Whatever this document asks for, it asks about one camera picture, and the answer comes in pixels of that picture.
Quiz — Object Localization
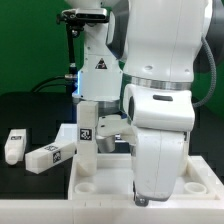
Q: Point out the black cables at base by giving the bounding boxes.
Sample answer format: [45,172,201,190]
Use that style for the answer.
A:
[31,75,73,94]

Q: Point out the white desk top tray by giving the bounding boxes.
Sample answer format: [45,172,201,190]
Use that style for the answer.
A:
[68,154,224,201]

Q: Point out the white L-shaped obstacle fence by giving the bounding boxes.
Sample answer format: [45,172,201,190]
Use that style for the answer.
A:
[0,198,224,224]

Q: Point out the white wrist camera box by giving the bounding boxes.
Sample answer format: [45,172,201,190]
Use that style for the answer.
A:
[96,115,136,153]

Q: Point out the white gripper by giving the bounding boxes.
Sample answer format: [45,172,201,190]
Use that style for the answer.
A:
[133,128,185,207]

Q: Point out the black camera on stand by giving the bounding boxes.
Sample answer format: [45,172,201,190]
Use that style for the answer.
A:
[56,8,109,93]

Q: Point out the white marker base plate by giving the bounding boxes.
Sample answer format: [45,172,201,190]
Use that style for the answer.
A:
[55,123,130,143]

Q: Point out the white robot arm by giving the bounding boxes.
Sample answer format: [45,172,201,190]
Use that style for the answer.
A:
[97,0,213,206]

